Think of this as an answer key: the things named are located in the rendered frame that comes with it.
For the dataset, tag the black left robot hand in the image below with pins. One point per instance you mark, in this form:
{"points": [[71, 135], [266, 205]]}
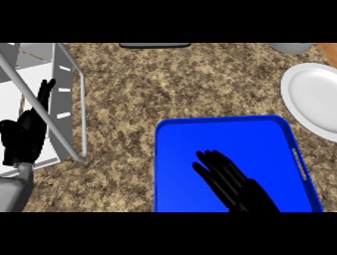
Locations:
{"points": [[22, 139]]}

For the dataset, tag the white round plate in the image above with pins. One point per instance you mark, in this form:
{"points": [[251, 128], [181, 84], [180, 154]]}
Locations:
{"points": [[322, 99]]}

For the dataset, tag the blue plastic tray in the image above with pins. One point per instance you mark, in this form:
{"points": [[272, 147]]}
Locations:
{"points": [[233, 146]]}

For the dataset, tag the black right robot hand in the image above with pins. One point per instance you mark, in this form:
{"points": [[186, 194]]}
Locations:
{"points": [[233, 186]]}

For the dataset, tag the grey round container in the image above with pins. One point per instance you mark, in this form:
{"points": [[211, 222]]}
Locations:
{"points": [[289, 48]]}

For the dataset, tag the dark grey flat appliance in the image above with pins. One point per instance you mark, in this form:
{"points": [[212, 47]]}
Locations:
{"points": [[155, 45]]}

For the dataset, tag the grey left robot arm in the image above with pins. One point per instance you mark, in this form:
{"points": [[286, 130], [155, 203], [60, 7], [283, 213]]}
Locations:
{"points": [[4, 194]]}

